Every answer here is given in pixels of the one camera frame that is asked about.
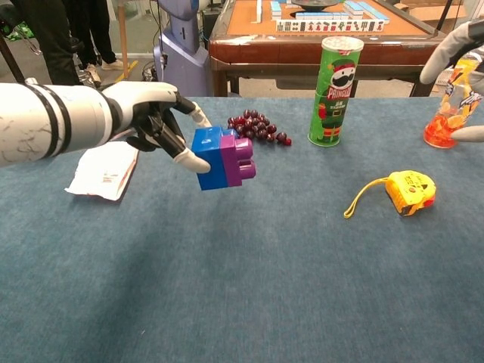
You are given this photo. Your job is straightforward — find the dark red grape bunch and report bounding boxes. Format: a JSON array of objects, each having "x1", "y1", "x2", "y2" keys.
[{"x1": 227, "y1": 109, "x2": 293, "y2": 147}]

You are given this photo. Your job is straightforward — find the yellow tape measure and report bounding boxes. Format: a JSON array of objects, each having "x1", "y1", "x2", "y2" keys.
[{"x1": 343, "y1": 169, "x2": 437, "y2": 219}]

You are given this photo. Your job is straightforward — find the white paper packet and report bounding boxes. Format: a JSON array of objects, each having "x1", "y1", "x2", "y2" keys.
[{"x1": 64, "y1": 145, "x2": 140, "y2": 201}]

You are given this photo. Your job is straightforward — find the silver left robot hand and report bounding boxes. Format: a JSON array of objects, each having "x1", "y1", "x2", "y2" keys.
[{"x1": 101, "y1": 81, "x2": 213, "y2": 174}]

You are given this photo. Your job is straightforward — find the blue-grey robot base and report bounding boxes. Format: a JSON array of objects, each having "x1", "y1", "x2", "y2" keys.
[{"x1": 153, "y1": 0, "x2": 213, "y2": 98}]

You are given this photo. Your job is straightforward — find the face-up mahjong tile row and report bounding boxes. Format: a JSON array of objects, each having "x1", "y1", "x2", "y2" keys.
[{"x1": 275, "y1": 19, "x2": 386, "y2": 33}]

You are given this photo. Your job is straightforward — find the blue felt table cloth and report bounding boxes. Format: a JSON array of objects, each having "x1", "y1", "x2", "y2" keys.
[{"x1": 0, "y1": 96, "x2": 484, "y2": 363}]

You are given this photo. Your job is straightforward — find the person's black trousers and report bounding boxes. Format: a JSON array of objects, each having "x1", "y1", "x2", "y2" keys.
[{"x1": 11, "y1": 0, "x2": 118, "y2": 86}]

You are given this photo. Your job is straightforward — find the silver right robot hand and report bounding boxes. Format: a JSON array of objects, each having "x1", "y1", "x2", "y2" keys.
[{"x1": 419, "y1": 20, "x2": 484, "y2": 143}]

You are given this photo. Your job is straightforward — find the green Pringles can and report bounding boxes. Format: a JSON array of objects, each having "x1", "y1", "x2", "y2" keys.
[{"x1": 307, "y1": 36, "x2": 365, "y2": 147}]

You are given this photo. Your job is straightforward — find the purple toy block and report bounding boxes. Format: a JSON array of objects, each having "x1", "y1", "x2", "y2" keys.
[{"x1": 220, "y1": 130, "x2": 257, "y2": 188}]

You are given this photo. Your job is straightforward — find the brown mahjong table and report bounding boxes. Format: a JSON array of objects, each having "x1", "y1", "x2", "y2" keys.
[{"x1": 207, "y1": 0, "x2": 470, "y2": 98}]

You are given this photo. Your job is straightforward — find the orange drink bottle yellow cap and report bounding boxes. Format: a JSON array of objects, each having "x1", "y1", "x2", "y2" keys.
[{"x1": 423, "y1": 52, "x2": 484, "y2": 149}]

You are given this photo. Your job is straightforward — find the blue toy block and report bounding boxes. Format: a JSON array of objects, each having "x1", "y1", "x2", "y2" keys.
[{"x1": 191, "y1": 126, "x2": 237, "y2": 191}]

